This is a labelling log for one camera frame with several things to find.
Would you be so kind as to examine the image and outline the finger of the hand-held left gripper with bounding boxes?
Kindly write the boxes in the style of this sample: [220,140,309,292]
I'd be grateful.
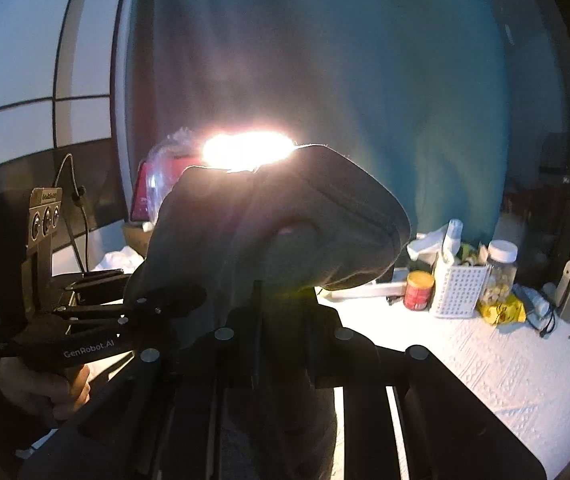
[65,269,133,306]
[57,285,208,333]

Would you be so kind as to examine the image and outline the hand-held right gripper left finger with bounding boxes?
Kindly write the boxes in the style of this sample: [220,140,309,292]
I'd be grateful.
[17,280,266,480]

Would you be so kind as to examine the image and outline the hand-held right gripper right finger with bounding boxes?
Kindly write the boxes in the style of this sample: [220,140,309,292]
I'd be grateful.
[310,305,548,480]

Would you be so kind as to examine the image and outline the brown t-shirt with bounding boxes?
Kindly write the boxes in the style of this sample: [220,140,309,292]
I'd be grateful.
[125,144,412,480]

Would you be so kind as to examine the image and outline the person's left hand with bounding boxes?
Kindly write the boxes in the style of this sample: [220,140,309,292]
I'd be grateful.
[0,355,90,423]

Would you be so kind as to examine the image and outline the white crumpled cloth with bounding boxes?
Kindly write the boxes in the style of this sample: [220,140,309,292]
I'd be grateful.
[90,246,146,276]

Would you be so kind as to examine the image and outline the cardboard box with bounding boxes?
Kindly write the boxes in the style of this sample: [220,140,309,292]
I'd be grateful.
[122,220,156,258]

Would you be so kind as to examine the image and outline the white power strip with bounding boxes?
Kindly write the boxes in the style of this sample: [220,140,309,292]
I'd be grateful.
[315,280,408,301]

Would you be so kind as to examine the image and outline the red can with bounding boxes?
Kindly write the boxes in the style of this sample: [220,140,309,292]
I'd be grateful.
[403,270,436,312]

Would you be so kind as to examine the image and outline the clear plastic bag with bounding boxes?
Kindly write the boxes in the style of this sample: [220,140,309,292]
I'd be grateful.
[145,127,201,226]

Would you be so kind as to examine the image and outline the white crumpled tissue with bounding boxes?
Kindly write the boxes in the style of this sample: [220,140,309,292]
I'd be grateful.
[406,225,448,261]

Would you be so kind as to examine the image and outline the white perforated basket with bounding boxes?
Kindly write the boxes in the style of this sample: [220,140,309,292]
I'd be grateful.
[429,252,490,320]

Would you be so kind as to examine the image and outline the white textured table cover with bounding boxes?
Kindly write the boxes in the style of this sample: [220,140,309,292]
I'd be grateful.
[315,285,570,476]

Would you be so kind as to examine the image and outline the white bottle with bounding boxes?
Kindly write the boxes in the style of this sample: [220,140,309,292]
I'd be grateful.
[442,219,464,266]

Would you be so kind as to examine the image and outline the white desk lamp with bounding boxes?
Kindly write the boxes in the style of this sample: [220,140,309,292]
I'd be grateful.
[201,130,296,172]

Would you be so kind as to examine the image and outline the yellow snack packet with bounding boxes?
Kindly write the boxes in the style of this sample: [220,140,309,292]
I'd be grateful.
[478,294,527,325]

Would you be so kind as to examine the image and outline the clear jar with white lid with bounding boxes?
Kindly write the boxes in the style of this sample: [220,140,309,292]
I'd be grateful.
[476,240,518,306]

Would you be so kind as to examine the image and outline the white round gadget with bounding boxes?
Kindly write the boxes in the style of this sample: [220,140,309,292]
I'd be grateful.
[512,282,551,316]

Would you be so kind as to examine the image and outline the teal curtain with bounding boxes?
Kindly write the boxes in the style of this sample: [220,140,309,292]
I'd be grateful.
[130,0,511,246]

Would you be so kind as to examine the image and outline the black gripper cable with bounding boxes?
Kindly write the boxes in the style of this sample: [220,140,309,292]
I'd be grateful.
[52,154,88,273]

